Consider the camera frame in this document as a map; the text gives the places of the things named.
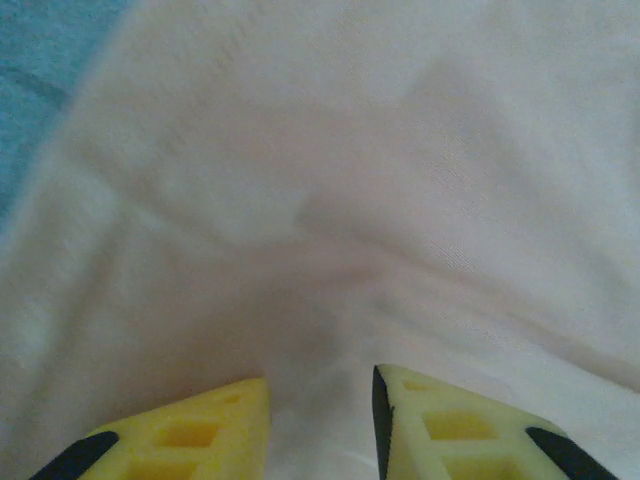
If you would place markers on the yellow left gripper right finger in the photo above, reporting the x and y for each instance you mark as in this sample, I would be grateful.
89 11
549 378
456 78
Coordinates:
460 440

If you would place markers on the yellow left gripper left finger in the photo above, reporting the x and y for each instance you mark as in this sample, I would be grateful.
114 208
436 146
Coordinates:
190 440

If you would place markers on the tan t-shirt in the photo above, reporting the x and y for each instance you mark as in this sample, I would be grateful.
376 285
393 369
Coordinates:
320 175

